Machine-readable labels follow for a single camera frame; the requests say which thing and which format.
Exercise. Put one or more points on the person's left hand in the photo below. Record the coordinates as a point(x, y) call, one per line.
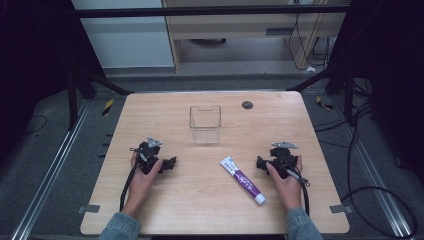
point(141, 186)

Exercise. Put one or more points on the white and purple toothpaste tube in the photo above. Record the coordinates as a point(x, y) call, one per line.
point(242, 180)

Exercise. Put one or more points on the white plug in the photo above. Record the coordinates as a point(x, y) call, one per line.
point(310, 69)

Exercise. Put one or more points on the aluminium floor rail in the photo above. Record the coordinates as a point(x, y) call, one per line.
point(373, 170)
point(50, 170)

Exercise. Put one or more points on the clear plastic container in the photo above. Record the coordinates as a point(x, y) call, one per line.
point(205, 124)

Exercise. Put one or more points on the grey metal table bracket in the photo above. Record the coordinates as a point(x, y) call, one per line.
point(89, 209)
point(340, 209)

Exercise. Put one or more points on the light wooden desk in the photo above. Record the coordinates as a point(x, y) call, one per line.
point(233, 28)

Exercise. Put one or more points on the dark curtain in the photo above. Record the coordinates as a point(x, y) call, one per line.
point(393, 83)
point(33, 66)

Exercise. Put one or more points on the white cabinet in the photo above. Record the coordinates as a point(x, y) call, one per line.
point(130, 40)

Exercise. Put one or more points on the yellow and black tape strip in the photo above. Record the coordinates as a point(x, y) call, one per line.
point(107, 107)
point(323, 103)

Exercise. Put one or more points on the round grey table grommet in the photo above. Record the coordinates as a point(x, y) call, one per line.
point(247, 105)

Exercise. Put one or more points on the black upright frame post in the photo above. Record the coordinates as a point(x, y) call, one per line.
point(349, 100)
point(72, 103)

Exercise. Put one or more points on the black diagonal frame strut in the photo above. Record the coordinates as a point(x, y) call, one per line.
point(100, 80)
point(316, 78)

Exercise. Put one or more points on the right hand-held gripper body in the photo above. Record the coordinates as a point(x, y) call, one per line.
point(283, 160)

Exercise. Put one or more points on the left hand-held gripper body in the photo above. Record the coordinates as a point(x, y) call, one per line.
point(149, 156)

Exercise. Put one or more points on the black horizontal frame bar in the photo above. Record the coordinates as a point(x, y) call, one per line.
point(206, 11)

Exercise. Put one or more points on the person's right hand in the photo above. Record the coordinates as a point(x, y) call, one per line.
point(289, 190)

